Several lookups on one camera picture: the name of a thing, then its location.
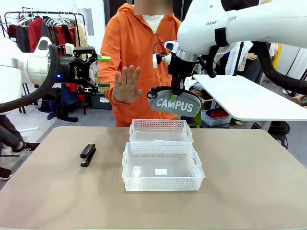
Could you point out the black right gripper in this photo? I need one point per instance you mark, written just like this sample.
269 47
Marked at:
180 65

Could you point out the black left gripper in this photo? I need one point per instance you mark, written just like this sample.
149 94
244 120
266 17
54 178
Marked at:
72 70

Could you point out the grey campus pencil case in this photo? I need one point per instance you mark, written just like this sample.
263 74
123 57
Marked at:
175 106

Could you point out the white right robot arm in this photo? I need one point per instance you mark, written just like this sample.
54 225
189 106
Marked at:
251 21

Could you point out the person's right hand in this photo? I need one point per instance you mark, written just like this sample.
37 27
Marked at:
126 91

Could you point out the pile of clothes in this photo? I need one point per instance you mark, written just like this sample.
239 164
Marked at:
194 86

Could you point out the grey plastic box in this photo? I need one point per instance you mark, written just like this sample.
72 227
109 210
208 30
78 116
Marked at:
100 101

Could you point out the beige garment on hanger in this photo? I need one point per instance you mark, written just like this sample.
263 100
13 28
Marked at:
82 40

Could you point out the white perforated plastic basket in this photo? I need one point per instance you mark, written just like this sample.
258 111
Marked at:
160 125
163 184

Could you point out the red dress on hanger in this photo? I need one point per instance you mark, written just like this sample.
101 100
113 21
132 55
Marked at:
63 36

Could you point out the clear storage bin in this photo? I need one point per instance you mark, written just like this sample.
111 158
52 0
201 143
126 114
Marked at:
216 117

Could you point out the person in orange hoodie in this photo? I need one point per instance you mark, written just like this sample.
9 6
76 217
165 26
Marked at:
134 40

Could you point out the grey coat on hanger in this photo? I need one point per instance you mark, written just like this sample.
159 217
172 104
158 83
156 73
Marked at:
46 28

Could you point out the black clothes rack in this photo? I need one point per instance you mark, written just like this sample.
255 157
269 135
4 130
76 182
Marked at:
69 12

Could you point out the white lab coat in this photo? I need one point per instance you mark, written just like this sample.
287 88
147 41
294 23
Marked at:
239 60

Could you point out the red jacket on hanger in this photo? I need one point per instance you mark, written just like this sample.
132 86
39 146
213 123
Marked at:
34 36

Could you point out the white side table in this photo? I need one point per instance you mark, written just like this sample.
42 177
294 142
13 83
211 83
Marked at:
251 100

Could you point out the dark grey hanging garment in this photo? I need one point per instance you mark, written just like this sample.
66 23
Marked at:
22 38

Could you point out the black stapler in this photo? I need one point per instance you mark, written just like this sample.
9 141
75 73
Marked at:
87 153

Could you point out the person in grey trousers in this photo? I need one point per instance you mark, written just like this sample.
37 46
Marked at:
12 136

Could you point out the yellow garment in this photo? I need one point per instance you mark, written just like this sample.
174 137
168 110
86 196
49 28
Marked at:
275 57

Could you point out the black sneaker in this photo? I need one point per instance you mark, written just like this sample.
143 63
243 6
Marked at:
5 173

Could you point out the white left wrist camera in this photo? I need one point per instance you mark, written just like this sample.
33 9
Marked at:
69 49

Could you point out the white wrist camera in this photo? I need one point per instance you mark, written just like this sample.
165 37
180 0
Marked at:
69 49
166 58

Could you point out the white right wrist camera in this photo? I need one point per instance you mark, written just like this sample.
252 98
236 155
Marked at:
166 58

